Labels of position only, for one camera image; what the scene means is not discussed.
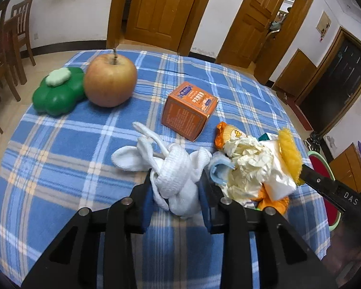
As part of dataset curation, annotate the green bin with red liner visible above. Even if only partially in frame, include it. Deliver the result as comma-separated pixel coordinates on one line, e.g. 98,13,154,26
307,152,341,230

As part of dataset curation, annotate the red yellow apple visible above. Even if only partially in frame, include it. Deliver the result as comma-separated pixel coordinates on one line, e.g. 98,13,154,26
84,48,138,108

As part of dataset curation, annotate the low wooden cabinet door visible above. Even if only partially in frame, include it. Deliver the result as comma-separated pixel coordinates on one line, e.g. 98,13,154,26
272,49,318,97

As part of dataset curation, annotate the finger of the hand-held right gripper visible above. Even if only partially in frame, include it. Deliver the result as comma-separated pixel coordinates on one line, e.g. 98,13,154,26
300,163,361,215

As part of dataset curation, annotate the white knit sock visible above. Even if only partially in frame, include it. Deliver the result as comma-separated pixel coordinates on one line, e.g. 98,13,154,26
112,122,213,220

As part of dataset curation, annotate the yellow sponge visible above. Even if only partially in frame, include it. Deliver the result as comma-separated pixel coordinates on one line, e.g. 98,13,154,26
276,128,305,186

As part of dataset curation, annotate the blue plaid tablecloth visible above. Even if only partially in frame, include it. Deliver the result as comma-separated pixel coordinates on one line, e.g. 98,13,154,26
0,50,332,289

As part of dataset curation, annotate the orange cardboard box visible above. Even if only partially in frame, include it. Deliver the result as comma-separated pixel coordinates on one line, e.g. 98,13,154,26
161,81,219,142

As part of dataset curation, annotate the small wooden cabinet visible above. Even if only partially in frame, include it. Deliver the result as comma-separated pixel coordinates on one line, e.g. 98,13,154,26
329,142,361,194

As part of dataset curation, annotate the blue face mask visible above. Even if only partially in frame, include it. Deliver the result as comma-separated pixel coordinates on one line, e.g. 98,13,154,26
208,152,239,188

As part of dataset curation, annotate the wooden panel door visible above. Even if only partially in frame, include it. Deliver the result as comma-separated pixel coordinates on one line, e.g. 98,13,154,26
106,0,220,57
216,0,318,85

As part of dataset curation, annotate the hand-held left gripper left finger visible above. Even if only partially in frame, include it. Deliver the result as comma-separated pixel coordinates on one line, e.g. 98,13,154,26
21,172,155,289

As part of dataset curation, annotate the green clover-shaped container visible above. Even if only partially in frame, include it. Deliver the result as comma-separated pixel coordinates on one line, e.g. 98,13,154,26
32,67,86,117

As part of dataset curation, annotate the crumpled cream paper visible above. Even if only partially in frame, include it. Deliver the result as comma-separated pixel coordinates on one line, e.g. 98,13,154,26
222,135,276,203

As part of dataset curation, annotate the teal white carton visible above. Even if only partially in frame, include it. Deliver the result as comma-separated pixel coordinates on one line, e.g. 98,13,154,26
258,132,279,142

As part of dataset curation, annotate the orange snack wrapper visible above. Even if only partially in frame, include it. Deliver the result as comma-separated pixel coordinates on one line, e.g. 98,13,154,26
214,122,248,151

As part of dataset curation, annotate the white plastic wrapper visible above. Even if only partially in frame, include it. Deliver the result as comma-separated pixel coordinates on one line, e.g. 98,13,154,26
264,144,297,201

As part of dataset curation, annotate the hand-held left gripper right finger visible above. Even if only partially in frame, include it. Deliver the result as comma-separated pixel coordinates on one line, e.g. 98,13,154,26
198,171,339,289

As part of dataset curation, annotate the dark doorway with wooden frame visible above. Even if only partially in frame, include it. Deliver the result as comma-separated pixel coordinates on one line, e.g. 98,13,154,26
294,26,361,137

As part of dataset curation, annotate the beige wall panel box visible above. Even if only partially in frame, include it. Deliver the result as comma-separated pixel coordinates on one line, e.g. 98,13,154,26
315,10,332,40

